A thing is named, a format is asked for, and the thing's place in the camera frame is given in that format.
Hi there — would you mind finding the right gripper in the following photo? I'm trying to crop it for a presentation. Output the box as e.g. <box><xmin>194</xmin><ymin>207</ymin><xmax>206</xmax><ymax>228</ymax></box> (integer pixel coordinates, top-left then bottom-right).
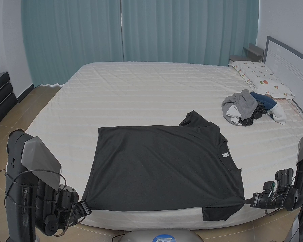
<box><xmin>243</xmin><ymin>192</ymin><xmax>269</xmax><ymax>209</ymax></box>

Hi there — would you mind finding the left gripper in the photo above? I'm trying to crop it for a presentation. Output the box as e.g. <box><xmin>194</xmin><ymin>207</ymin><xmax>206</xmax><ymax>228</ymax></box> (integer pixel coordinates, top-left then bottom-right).
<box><xmin>71</xmin><ymin>200</ymin><xmax>92</xmax><ymax>223</ymax></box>

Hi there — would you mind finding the black T-shirt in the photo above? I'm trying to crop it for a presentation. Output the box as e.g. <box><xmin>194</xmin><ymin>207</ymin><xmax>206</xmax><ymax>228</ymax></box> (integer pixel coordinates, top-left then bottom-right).
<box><xmin>82</xmin><ymin>111</ymin><xmax>245</xmax><ymax>222</ymax></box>

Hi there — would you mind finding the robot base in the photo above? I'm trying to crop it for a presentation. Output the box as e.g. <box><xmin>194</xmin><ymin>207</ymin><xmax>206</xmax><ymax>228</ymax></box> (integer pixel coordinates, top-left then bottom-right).
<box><xmin>119</xmin><ymin>230</ymin><xmax>205</xmax><ymax>242</ymax></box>

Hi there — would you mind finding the pile of clothes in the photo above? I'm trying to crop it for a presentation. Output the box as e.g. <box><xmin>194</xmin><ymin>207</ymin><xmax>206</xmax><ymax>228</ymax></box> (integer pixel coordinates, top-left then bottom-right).
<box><xmin>221</xmin><ymin>89</ymin><xmax>286</xmax><ymax>127</ymax></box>

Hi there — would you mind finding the bed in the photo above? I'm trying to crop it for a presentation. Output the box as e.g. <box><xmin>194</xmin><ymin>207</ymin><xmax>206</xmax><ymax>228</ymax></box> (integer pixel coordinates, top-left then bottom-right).
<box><xmin>24</xmin><ymin>35</ymin><xmax>303</xmax><ymax>232</ymax></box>

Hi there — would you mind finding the white printed pillow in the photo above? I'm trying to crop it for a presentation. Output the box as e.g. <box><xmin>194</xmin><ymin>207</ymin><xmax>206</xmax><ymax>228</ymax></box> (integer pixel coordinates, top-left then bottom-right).
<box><xmin>228</xmin><ymin>60</ymin><xmax>295</xmax><ymax>100</ymax></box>

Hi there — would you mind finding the black chest of drawers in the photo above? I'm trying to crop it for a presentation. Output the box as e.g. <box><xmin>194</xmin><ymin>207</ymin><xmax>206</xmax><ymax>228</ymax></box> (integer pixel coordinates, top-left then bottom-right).
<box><xmin>0</xmin><ymin>71</ymin><xmax>18</xmax><ymax>136</ymax></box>

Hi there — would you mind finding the grey bedside table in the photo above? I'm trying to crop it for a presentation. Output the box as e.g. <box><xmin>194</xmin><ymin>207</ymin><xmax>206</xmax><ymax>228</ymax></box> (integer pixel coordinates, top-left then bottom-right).
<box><xmin>229</xmin><ymin>43</ymin><xmax>264</xmax><ymax>65</ymax></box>

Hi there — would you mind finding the blue-green curtain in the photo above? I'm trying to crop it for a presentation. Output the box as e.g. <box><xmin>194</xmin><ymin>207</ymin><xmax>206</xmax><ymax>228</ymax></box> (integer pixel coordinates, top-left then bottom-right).
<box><xmin>121</xmin><ymin>0</ymin><xmax>259</xmax><ymax>66</ymax></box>
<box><xmin>21</xmin><ymin>0</ymin><xmax>123</xmax><ymax>87</ymax></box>

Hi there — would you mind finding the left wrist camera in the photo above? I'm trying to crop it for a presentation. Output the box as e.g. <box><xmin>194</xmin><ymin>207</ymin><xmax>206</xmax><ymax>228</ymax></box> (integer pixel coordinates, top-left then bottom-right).
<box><xmin>57</xmin><ymin>184</ymin><xmax>79</xmax><ymax>208</ymax></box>

